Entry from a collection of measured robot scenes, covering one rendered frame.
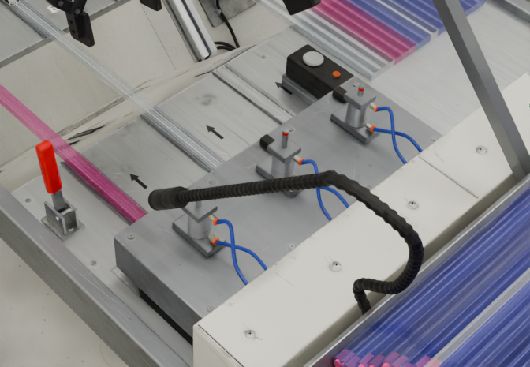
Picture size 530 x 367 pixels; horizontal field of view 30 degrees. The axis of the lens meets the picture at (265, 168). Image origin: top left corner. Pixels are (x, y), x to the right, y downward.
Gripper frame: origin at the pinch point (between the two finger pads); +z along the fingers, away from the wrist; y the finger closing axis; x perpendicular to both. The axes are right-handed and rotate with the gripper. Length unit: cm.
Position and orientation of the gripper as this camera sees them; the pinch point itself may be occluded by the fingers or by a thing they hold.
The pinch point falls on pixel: (117, 16)
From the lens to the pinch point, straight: 109.1
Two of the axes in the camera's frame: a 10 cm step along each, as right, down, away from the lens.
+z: 0.7, 7.6, 6.4
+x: -7.0, -4.2, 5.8
